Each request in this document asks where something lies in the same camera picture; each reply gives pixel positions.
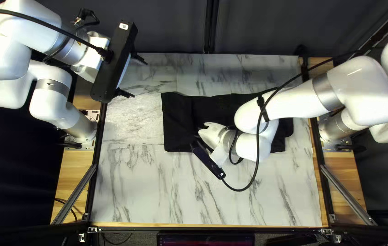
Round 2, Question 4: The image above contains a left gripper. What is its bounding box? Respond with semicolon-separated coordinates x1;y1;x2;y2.
72;31;149;99

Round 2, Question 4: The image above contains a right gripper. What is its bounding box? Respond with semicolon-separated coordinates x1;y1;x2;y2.
198;122;228;151

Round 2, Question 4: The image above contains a black t-shirt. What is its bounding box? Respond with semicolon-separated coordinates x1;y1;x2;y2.
161;92;294;153

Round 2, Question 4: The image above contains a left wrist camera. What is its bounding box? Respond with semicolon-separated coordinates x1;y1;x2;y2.
90;21;138;103

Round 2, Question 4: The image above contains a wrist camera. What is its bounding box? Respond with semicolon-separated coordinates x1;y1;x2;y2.
189;142;227;180
90;21;138;103

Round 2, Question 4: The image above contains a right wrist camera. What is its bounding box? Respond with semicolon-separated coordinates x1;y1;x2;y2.
189;142;227;180

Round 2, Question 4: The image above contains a black frame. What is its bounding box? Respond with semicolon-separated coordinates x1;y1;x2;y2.
50;0;388;244

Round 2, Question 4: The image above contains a thin black cable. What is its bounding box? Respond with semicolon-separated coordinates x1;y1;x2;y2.
55;197;78;223

